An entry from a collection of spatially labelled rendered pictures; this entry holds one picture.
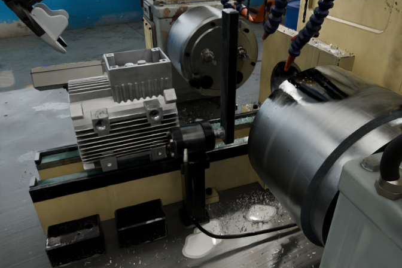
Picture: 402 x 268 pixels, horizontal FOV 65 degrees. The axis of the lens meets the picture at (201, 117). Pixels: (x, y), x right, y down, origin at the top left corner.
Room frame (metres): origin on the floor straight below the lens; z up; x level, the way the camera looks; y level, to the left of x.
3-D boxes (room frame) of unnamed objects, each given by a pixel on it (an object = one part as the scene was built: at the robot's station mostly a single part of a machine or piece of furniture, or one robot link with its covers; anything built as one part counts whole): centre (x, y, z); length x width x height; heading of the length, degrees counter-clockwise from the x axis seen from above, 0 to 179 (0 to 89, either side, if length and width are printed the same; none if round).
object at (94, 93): (0.60, 0.17, 1.02); 0.20 x 0.19 x 0.19; 109
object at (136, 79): (0.62, 0.13, 1.11); 0.12 x 0.11 x 0.07; 109
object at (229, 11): (0.53, -0.05, 1.12); 0.04 x 0.03 x 0.26; 108
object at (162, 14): (1.27, 0.06, 0.99); 0.35 x 0.31 x 0.37; 18
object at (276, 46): (0.75, -0.28, 0.97); 0.30 x 0.11 x 0.34; 18
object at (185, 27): (1.04, -0.02, 1.04); 0.37 x 0.25 x 0.25; 18
